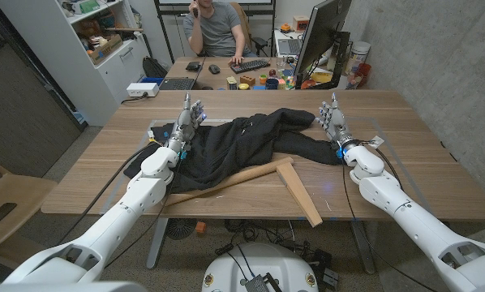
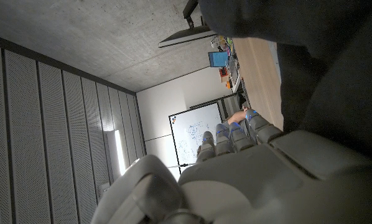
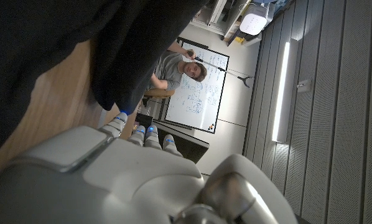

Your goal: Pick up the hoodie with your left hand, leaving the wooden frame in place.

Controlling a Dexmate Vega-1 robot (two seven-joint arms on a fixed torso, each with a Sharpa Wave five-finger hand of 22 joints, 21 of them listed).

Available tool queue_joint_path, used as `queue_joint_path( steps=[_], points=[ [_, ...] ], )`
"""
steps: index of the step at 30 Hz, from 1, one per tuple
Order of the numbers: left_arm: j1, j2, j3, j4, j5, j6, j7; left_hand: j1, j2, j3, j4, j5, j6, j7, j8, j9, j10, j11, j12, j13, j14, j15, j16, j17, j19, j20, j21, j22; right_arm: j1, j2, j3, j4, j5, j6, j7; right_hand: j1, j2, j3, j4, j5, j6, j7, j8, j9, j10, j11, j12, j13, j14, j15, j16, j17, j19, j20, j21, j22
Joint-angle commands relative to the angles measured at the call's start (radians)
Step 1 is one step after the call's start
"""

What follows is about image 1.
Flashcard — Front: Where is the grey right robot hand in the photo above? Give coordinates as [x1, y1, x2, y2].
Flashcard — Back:
[315, 92, 359, 152]

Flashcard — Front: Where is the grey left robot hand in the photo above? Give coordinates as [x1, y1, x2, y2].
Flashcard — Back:
[167, 92, 208, 152]

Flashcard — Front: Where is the black hoodie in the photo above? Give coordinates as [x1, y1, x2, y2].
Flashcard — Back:
[122, 107, 345, 195]

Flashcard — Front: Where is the black laptop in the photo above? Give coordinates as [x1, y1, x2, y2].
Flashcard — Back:
[158, 76, 197, 91]

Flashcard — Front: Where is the wooden desk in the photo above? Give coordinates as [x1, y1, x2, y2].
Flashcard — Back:
[164, 56, 349, 92]

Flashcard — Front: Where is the white power strip box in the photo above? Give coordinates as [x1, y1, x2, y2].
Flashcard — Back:
[126, 82, 161, 98]

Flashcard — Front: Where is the red cup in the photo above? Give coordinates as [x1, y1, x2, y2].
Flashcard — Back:
[354, 62, 372, 88]

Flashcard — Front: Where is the black backpack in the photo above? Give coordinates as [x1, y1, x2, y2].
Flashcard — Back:
[141, 56, 169, 79]

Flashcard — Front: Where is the white plastic jar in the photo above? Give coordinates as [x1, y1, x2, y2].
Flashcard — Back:
[344, 41, 371, 76]

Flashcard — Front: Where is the wooden clothes hanger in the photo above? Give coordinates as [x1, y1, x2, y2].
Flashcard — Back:
[165, 157, 324, 229]

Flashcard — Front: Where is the black keyboard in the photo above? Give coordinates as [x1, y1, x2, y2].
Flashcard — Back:
[230, 58, 272, 75]

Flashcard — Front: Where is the black computer monitor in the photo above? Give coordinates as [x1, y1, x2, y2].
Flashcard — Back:
[292, 0, 354, 89]

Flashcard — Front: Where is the silver laptop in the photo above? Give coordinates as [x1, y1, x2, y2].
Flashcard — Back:
[275, 37, 305, 58]

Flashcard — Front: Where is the person in grey t-shirt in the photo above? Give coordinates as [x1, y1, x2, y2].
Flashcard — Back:
[182, 0, 260, 66]

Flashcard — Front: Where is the black floor fan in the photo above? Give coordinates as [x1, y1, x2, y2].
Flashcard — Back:
[165, 217, 198, 242]

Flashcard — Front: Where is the orange box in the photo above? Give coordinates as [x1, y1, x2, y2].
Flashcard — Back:
[291, 15, 311, 33]

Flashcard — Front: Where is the brown office chair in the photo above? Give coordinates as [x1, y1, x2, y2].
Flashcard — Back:
[229, 1, 268, 57]

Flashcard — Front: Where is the cardboard box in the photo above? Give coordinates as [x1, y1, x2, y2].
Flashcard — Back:
[88, 33, 124, 67]

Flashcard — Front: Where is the grey table leg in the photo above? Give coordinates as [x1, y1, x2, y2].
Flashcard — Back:
[145, 217, 169, 270]
[349, 220, 377, 275]

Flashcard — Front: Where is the white shelf cabinet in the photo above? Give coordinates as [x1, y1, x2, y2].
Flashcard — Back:
[0, 0, 152, 127]

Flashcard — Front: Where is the white robot torso base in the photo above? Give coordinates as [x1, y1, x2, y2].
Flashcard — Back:
[201, 242, 320, 292]

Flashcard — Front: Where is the black module on torso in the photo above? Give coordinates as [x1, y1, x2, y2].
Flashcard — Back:
[243, 272, 285, 292]

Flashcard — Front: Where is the light wooden chair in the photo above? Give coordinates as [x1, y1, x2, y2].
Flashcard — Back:
[0, 143, 59, 253]

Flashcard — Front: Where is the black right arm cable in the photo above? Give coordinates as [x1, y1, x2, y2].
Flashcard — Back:
[340, 156, 432, 292]

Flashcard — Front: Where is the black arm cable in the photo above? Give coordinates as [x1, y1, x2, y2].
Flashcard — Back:
[340, 156, 432, 292]
[54, 140, 159, 247]

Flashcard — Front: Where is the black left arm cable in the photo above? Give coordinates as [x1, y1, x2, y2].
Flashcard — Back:
[54, 140, 159, 247]

